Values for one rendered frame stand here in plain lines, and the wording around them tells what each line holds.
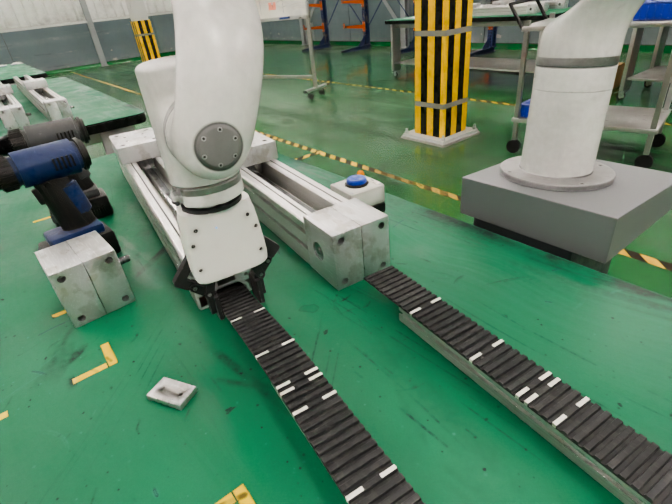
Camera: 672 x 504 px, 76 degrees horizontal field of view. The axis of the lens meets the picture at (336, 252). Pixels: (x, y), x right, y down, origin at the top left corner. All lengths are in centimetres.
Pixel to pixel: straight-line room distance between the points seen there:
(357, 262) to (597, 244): 36
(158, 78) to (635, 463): 55
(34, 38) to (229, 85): 1517
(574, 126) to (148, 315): 73
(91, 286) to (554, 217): 72
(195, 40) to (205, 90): 4
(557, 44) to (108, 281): 77
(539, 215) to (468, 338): 32
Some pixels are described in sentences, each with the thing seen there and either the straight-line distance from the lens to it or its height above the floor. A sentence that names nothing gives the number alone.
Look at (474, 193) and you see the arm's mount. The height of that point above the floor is 83.
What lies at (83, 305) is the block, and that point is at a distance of 74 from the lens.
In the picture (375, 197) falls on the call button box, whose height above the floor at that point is 82.
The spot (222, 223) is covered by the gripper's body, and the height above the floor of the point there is 94.
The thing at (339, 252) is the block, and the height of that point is 84.
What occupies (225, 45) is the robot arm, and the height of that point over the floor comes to 114.
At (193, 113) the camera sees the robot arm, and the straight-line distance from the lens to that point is 42.
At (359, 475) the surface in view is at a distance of 41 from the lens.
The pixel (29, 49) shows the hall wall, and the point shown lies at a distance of 1555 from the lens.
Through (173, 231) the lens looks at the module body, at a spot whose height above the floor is 86.
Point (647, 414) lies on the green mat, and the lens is 55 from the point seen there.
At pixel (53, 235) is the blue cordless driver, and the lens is 92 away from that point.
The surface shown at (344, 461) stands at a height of 81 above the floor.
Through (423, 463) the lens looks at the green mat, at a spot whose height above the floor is 78.
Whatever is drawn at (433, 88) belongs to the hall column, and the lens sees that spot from 383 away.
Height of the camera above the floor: 117
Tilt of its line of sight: 31 degrees down
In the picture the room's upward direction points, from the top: 6 degrees counter-clockwise
